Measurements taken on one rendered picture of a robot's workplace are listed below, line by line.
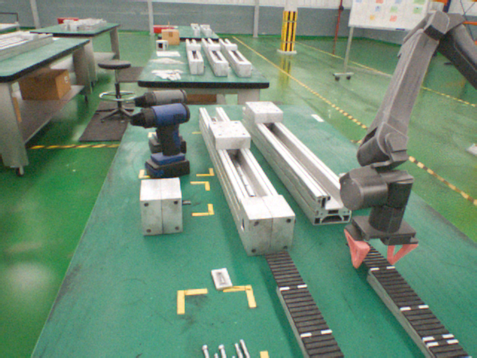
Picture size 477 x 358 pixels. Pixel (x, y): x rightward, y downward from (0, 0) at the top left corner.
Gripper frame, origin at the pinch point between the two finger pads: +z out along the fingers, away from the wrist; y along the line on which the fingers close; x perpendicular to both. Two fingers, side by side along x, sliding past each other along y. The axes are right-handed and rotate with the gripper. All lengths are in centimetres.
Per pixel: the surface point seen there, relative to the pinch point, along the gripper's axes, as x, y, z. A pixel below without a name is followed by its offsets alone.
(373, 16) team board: -552, -300, -35
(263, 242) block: -8.1, 21.2, -0.4
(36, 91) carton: -371, 181, 52
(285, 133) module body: -63, 0, -6
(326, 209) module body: -17.7, 3.1, -1.9
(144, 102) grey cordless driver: -65, 48, -16
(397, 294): 10.1, 1.2, -1.0
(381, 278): 5.7, 1.8, -0.9
